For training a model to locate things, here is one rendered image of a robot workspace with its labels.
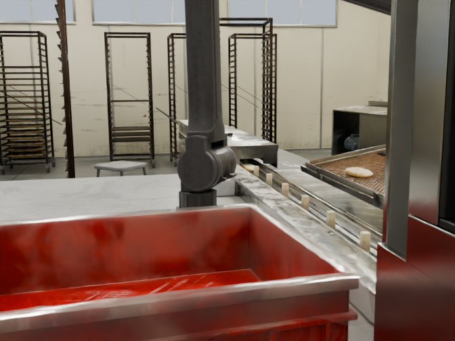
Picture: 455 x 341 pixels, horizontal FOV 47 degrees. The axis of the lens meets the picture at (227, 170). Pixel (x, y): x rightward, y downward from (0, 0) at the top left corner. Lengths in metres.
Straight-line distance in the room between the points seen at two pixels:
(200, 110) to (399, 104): 0.68
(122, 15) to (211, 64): 7.20
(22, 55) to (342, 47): 4.88
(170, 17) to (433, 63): 7.93
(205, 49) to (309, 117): 7.68
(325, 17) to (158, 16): 2.61
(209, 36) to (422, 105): 0.71
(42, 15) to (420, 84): 7.99
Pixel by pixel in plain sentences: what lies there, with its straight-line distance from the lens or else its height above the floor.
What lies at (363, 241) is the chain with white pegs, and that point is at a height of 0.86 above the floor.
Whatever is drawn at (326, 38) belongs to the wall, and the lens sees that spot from 8.70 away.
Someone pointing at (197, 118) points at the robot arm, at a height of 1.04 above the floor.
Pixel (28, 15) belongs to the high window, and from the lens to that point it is 8.23.
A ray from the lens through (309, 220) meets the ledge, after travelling 0.93.
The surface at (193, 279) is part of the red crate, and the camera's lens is 0.77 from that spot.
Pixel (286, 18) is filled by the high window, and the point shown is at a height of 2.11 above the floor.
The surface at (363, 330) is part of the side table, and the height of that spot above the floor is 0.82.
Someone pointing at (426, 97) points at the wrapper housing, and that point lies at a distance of 0.26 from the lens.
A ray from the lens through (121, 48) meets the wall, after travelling 8.09.
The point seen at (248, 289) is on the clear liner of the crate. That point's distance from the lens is 0.47.
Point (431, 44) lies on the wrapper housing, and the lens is 0.26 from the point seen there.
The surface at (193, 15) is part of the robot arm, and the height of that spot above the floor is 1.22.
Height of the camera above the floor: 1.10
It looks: 9 degrees down
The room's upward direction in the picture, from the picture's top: 1 degrees counter-clockwise
